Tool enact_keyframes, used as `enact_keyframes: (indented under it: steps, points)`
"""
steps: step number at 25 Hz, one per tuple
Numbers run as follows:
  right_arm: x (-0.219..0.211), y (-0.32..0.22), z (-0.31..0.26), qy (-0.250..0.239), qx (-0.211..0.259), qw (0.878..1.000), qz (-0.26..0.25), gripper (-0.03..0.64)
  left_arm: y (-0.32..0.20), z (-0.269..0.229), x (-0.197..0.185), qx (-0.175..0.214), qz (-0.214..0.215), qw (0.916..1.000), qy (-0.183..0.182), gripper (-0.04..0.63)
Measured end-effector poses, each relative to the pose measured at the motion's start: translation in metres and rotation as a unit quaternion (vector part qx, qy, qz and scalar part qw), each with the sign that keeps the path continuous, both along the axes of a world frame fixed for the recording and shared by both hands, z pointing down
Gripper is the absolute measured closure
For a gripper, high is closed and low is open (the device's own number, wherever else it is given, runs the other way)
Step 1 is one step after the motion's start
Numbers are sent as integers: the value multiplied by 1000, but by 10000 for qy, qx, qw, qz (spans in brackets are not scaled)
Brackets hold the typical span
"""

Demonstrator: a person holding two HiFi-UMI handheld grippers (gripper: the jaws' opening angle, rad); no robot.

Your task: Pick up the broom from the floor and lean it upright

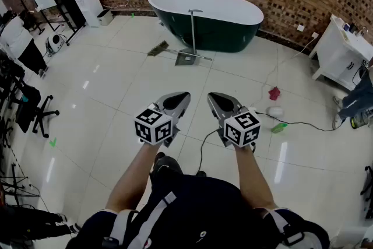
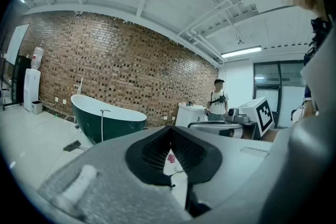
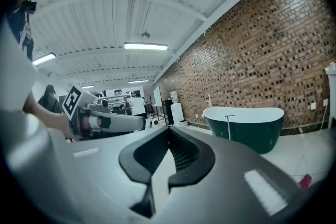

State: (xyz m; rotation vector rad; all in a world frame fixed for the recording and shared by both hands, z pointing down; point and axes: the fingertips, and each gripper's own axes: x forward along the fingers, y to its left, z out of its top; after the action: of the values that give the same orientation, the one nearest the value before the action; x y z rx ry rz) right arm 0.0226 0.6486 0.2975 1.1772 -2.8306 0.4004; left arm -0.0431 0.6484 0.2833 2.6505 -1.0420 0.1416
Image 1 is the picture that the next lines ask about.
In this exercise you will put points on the white and dark green bathtub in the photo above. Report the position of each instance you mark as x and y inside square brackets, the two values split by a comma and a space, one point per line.
[204, 3]

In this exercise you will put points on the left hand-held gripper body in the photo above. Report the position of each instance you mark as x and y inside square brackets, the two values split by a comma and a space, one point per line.
[153, 126]

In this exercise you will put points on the white low cabinet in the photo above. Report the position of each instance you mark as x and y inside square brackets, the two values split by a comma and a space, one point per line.
[355, 239]

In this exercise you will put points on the green plastic bottle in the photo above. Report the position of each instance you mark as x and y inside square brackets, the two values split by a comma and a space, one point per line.
[279, 127]

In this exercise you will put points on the black coat stand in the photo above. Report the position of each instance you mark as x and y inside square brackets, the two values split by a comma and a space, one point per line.
[27, 17]

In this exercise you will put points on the person's right black shoe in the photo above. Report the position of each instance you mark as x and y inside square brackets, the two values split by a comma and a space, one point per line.
[201, 174]

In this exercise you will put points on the green tape check mark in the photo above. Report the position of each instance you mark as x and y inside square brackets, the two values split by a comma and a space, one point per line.
[52, 143]

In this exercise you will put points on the person's left forearm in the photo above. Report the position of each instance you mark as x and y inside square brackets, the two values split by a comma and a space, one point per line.
[134, 178]

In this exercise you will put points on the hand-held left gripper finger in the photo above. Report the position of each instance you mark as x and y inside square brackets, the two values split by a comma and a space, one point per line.
[175, 97]
[181, 108]

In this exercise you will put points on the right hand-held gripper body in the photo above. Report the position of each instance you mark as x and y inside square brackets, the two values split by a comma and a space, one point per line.
[242, 128]

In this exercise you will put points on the person's black shoe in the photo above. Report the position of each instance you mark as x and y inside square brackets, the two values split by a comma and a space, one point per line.
[159, 157]
[201, 174]

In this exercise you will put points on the white water dispenser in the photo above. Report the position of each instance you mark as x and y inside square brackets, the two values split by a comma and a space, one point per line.
[87, 6]

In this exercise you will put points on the person's left black shoe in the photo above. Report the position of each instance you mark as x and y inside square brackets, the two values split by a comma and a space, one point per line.
[159, 157]

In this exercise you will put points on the red cloth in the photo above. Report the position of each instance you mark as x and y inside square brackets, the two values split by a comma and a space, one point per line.
[274, 93]

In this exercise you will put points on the black shelf rack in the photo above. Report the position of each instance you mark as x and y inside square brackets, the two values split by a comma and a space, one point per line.
[68, 3]

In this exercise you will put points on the dark blue cup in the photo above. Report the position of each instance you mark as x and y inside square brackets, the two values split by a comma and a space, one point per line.
[346, 26]

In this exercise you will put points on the white bin with black rim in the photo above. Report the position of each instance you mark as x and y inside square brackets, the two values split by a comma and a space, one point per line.
[105, 18]

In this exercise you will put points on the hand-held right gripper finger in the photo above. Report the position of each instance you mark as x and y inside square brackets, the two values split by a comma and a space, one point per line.
[227, 102]
[218, 110]

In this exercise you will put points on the white ball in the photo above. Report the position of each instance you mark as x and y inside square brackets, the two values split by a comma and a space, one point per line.
[275, 111]

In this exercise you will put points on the black office chair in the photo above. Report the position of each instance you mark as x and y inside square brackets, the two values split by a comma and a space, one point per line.
[27, 108]
[368, 183]

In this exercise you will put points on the white round floor device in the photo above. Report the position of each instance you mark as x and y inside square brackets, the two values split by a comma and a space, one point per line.
[55, 42]

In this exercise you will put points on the white vanity cabinet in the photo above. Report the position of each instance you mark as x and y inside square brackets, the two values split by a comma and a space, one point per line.
[335, 52]

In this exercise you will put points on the person's dark shirt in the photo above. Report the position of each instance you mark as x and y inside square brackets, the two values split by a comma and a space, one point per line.
[204, 207]

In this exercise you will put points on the white extension power strip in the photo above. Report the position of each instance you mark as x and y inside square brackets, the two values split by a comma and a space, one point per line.
[252, 109]

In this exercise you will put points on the chrome sink tap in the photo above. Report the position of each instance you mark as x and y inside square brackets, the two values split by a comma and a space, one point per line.
[363, 30]

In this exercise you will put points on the yellow green container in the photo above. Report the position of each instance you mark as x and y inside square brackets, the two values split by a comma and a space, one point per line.
[360, 121]

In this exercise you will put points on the person's right forearm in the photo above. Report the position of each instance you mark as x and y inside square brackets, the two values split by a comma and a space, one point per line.
[252, 178]

